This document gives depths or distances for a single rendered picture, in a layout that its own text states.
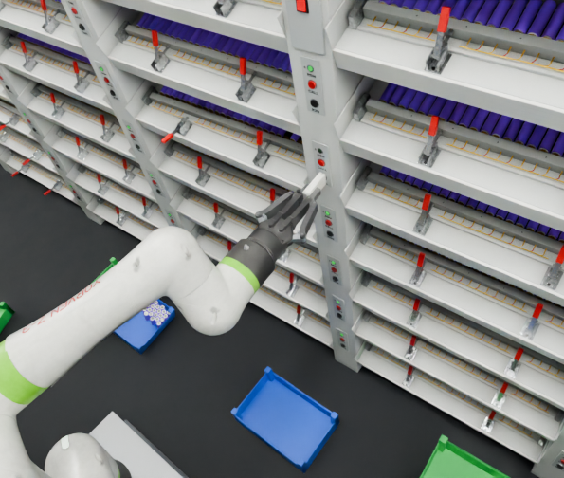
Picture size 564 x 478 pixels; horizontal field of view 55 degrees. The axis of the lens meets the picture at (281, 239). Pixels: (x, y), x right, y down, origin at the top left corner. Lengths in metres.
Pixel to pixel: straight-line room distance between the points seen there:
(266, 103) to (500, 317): 0.70
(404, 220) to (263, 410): 1.01
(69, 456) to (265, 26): 1.02
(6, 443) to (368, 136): 0.83
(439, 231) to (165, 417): 1.26
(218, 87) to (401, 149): 0.46
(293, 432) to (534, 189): 1.23
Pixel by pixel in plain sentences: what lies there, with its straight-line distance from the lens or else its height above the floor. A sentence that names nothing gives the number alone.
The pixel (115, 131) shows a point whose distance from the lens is 1.93.
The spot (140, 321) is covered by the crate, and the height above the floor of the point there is 0.03.
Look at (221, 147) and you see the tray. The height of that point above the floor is 0.90.
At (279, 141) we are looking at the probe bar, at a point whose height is 0.94.
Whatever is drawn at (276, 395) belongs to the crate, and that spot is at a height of 0.00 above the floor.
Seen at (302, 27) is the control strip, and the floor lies 1.32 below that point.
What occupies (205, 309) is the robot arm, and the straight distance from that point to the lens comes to 0.98.
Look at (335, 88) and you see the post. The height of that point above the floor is 1.21.
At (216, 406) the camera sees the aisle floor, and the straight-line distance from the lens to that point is 2.02.
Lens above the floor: 1.82
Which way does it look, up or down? 51 degrees down
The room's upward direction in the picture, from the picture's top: 13 degrees counter-clockwise
